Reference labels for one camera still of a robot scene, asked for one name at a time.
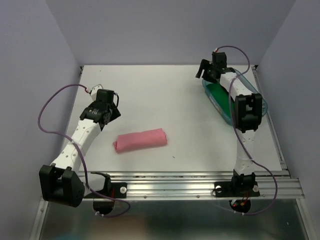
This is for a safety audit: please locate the rolled green t-shirt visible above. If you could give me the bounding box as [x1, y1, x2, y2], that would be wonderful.
[204, 83, 231, 120]

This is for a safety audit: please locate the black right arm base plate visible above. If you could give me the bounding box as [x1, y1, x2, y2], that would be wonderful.
[214, 181, 260, 199]

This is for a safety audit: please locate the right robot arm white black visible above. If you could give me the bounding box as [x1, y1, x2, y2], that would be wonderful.
[195, 50, 263, 198]

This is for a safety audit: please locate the pink t-shirt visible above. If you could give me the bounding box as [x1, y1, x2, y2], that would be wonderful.
[113, 128, 168, 154]

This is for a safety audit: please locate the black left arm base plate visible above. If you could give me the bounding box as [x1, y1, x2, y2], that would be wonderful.
[97, 182, 127, 199]

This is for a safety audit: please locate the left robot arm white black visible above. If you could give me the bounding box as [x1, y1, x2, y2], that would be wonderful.
[39, 85, 121, 208]

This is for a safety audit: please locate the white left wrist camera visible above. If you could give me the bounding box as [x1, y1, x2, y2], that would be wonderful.
[89, 84, 103, 101]

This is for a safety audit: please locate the blue translucent plastic bin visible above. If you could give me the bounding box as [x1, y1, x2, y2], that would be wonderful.
[202, 75, 268, 126]

